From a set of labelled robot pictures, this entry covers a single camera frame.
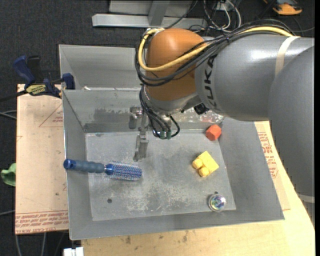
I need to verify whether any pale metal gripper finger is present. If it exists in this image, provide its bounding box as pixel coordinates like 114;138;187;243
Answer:
132;134;142;162
138;126;150;160

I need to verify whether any blue hairbrush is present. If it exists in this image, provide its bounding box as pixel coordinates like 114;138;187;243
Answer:
63;158;144;182

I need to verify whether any grey metal bin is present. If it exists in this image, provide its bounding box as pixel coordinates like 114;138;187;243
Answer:
58;44;286;241

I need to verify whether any orange-red block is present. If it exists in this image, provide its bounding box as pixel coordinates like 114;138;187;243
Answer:
205;124;223;142

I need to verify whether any yellow toy building block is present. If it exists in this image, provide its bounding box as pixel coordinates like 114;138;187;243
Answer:
191;150;220;179

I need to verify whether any clear shiny glass ball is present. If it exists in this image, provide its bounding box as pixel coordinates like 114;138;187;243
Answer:
207;192;228;213

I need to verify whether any brown cardboard board, red print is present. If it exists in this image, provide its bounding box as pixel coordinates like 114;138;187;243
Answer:
14;83;292;236

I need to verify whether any black cylinder on white bracket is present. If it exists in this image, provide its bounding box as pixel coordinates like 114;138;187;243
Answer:
193;102;210;116

